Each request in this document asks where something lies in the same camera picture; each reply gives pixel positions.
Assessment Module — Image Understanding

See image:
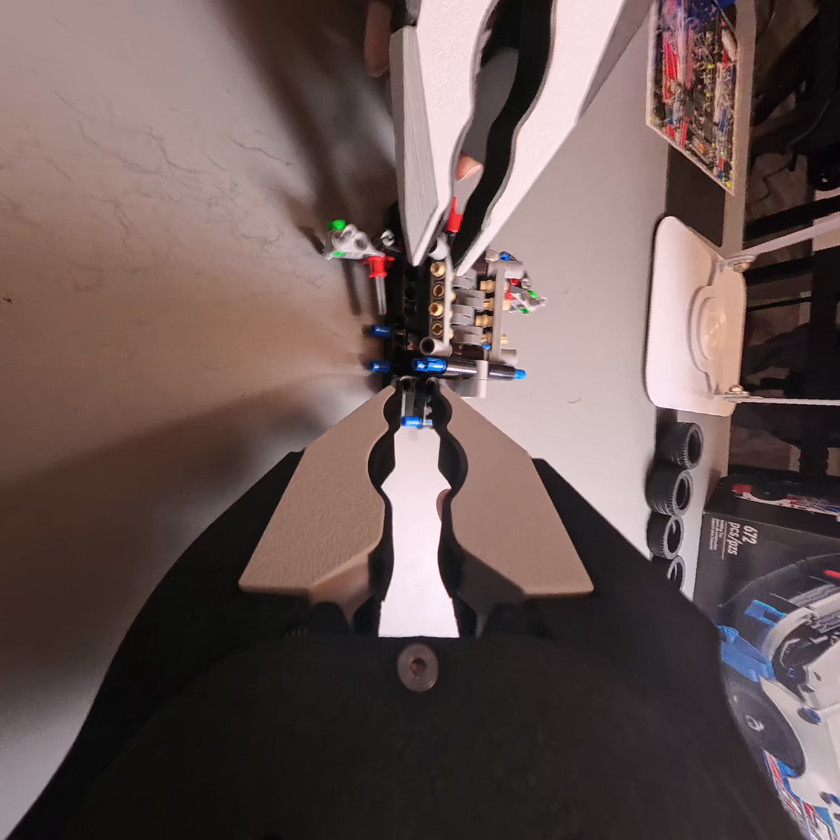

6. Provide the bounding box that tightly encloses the printed lego instruction booklet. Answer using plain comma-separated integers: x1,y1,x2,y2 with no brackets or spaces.
646,0,739,196

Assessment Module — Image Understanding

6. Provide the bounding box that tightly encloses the black lego beam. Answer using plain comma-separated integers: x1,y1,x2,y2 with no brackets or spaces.
392,377,442,429

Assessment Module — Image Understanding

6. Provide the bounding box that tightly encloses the black race car lego box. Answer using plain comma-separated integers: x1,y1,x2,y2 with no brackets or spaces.
692,476,840,840

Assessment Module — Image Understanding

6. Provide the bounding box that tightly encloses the lego car chassis assembly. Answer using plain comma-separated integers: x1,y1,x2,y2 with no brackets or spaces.
322,197,549,401

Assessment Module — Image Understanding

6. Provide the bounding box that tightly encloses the black mat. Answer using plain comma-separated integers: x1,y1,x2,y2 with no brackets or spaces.
666,131,749,253

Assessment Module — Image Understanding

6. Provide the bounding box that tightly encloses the person's left hand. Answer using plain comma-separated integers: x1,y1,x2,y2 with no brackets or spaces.
364,0,487,183

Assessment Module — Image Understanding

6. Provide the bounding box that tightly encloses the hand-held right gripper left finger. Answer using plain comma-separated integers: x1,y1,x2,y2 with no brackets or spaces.
238,384,403,634

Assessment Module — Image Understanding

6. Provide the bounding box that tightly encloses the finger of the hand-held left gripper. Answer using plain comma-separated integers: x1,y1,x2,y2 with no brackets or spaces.
388,0,500,266
453,0,634,277

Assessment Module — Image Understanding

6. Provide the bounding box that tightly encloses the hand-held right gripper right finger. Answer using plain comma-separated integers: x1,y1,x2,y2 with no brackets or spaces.
430,387,595,636

